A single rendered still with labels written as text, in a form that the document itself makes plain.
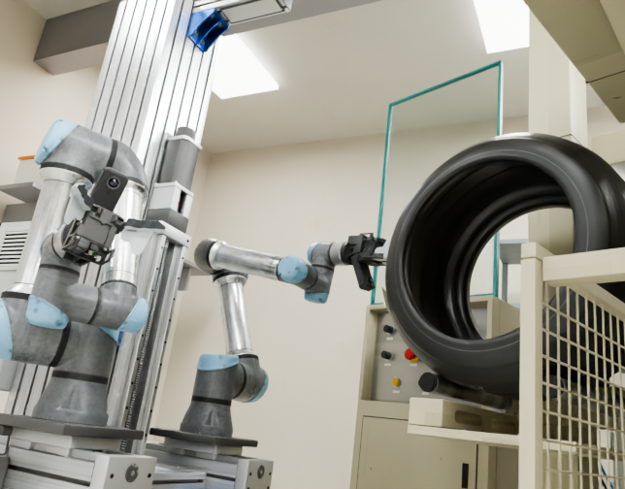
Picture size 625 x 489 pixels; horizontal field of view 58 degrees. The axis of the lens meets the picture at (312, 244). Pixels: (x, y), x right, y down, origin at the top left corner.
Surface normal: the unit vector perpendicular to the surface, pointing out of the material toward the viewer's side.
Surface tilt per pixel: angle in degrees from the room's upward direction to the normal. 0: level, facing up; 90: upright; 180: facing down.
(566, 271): 90
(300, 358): 90
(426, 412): 90
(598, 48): 180
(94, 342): 90
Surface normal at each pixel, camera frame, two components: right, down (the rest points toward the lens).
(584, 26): -0.12, 0.94
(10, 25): 0.90, -0.03
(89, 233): 0.62, -0.18
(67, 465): -0.43, -0.33
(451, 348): -0.74, -0.12
